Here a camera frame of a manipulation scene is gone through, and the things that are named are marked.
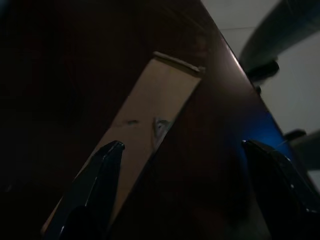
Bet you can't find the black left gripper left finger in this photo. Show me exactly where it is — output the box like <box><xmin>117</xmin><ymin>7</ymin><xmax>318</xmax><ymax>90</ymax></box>
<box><xmin>48</xmin><ymin>140</ymin><xmax>126</xmax><ymax>240</ymax></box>

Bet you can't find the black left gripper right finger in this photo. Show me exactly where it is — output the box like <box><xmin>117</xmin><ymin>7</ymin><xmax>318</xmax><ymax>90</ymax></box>
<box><xmin>241</xmin><ymin>139</ymin><xmax>320</xmax><ymax>240</ymax></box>

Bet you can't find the long cardboard strip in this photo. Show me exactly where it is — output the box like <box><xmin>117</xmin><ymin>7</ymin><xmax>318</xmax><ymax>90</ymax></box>
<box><xmin>41</xmin><ymin>51</ymin><xmax>206</xmax><ymax>237</ymax></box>

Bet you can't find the dark brown wooden table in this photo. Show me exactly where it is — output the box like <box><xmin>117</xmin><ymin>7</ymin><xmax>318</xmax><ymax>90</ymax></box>
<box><xmin>0</xmin><ymin>0</ymin><xmax>295</xmax><ymax>240</ymax></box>

